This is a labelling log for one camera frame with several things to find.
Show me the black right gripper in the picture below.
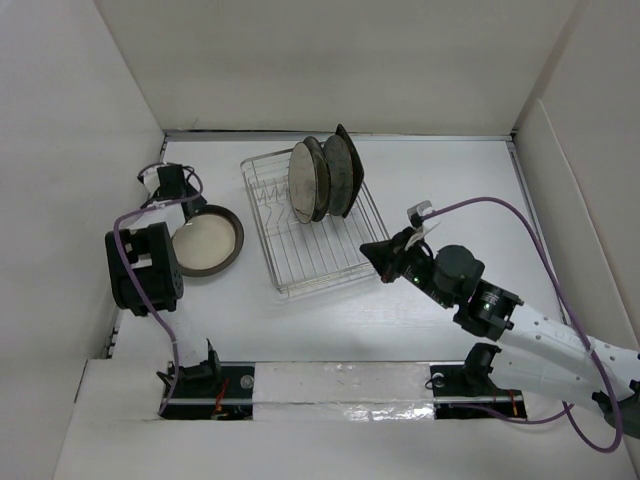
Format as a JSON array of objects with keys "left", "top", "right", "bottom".
[{"left": 360, "top": 225, "right": 454, "bottom": 309}]

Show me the beige plate with brown rim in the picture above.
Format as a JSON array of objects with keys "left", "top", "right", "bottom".
[{"left": 172, "top": 204, "right": 245, "bottom": 278}]

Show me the black square floral plate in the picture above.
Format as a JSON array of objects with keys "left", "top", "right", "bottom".
[{"left": 336, "top": 124, "right": 365, "bottom": 218}]

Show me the grey round deer plate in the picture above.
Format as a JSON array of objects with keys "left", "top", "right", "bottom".
[{"left": 323, "top": 134, "right": 354, "bottom": 216}]

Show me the beige plate with tree pattern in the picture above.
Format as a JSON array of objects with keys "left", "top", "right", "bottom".
[{"left": 288, "top": 137, "right": 319, "bottom": 224}]

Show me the black rimmed striped round plate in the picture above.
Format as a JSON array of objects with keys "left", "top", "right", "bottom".
[{"left": 303, "top": 136, "right": 330, "bottom": 222}]

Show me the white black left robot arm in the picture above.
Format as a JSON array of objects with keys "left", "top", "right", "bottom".
[{"left": 105, "top": 163, "right": 223, "bottom": 397}]

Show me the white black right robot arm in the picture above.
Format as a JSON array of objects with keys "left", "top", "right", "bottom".
[{"left": 360, "top": 228, "right": 639, "bottom": 437}]

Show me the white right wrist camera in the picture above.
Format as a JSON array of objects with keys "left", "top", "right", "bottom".
[{"left": 406, "top": 200, "right": 441, "bottom": 248}]

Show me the silver wire dish rack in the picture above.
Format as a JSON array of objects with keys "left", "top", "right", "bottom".
[{"left": 240, "top": 150, "right": 390, "bottom": 297}]

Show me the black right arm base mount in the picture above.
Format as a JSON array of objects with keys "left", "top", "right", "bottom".
[{"left": 425, "top": 362, "right": 527, "bottom": 420}]

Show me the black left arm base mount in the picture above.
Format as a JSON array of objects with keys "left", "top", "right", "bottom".
[{"left": 161, "top": 362, "right": 255, "bottom": 421}]

